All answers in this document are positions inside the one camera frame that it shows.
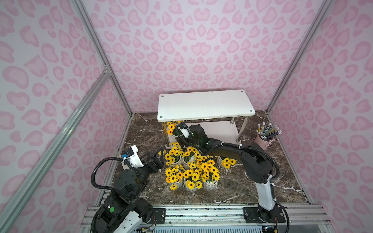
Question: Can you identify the sunflower pot top second-left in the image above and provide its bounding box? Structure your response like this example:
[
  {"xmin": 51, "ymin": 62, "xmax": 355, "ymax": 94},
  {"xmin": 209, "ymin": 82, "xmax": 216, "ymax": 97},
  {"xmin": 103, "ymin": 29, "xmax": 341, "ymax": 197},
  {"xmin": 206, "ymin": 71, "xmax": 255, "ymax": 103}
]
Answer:
[{"xmin": 194, "ymin": 151, "xmax": 216, "ymax": 167}]

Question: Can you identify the sunflower pot second-left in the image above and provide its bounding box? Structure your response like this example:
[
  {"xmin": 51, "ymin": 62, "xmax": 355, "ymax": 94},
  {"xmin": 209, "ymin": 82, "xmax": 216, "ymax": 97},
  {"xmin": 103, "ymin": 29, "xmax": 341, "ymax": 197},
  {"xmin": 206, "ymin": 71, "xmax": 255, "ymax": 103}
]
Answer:
[
  {"xmin": 218, "ymin": 156, "xmax": 237, "ymax": 170},
  {"xmin": 194, "ymin": 151, "xmax": 216, "ymax": 167}
]

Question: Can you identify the sunflower pot bottom second-left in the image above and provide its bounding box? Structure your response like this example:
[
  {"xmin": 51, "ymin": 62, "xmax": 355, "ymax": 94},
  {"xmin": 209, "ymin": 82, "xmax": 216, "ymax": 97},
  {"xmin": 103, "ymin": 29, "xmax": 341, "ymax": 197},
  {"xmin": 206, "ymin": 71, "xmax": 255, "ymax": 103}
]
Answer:
[{"xmin": 218, "ymin": 156, "xmax": 237, "ymax": 170}]

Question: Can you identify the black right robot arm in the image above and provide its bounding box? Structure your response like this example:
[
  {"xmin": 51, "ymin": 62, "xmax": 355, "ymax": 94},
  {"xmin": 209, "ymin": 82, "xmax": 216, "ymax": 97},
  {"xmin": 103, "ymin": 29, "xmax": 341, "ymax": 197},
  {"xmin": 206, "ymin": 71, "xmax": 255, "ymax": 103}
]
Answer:
[{"xmin": 173, "ymin": 122, "xmax": 289, "ymax": 226}]

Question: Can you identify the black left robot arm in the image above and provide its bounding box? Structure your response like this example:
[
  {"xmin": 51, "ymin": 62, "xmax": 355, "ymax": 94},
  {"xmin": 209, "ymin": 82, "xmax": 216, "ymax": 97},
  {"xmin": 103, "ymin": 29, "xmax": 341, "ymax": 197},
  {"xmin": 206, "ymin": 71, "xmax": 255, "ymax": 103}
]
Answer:
[{"xmin": 90, "ymin": 146, "xmax": 166, "ymax": 233}]

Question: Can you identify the white two-tier shelf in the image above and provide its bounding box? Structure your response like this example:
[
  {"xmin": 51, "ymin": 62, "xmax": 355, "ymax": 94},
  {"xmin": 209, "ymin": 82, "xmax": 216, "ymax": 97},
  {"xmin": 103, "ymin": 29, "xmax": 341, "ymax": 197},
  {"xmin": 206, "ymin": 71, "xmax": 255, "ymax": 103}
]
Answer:
[{"xmin": 157, "ymin": 89, "xmax": 255, "ymax": 145}]

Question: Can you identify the pink pencil cup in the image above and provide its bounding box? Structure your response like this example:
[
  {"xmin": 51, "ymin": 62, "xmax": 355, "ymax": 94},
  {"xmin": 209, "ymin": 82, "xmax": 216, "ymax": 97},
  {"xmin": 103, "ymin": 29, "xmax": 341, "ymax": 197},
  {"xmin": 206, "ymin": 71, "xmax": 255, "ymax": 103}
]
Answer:
[{"xmin": 254, "ymin": 122, "xmax": 282, "ymax": 150}]

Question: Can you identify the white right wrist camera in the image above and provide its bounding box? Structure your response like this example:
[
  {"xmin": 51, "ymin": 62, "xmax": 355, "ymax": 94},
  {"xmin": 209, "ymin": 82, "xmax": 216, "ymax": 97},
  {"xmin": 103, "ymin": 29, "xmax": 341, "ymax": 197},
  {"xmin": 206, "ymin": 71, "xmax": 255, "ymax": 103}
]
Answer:
[{"xmin": 177, "ymin": 123, "xmax": 191, "ymax": 139}]

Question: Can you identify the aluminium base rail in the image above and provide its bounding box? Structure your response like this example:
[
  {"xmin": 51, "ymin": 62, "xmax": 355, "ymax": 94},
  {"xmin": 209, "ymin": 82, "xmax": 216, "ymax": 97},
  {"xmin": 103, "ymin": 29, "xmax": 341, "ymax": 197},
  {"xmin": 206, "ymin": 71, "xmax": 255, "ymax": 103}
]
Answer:
[{"xmin": 78, "ymin": 203, "xmax": 336, "ymax": 233}]

